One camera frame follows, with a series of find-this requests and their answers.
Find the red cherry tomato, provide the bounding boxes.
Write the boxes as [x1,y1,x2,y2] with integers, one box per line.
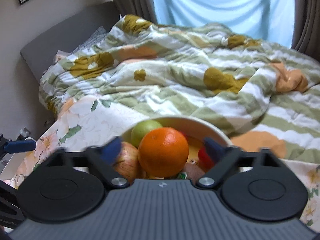
[198,147,215,171]

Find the large wrinkled yellow apple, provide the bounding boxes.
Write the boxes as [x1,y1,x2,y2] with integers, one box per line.
[113,141,142,183]

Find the brown kiwi with sticker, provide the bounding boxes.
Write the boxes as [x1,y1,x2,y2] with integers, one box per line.
[177,163,205,181]

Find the green apple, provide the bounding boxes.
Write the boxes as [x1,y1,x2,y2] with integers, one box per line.
[131,120,163,147]

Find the large orange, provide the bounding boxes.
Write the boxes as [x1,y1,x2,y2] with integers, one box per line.
[138,127,189,178]

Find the floral white tablecloth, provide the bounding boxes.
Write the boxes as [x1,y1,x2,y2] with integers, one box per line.
[3,92,319,231]

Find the cream bowl with yellow cartoon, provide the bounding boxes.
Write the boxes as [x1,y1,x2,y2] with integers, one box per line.
[121,115,253,181]

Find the floral striped quilt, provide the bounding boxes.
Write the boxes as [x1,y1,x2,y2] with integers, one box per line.
[39,15,319,163]

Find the grey bed headboard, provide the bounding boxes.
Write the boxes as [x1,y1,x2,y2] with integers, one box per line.
[20,2,120,81]

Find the patterned grey pillow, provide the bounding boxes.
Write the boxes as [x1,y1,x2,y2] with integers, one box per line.
[72,26,107,54]

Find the right brown curtain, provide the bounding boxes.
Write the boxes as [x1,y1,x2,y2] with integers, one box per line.
[292,0,320,61]

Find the light blue window sheet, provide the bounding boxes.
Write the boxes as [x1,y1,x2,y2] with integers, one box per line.
[153,0,295,47]

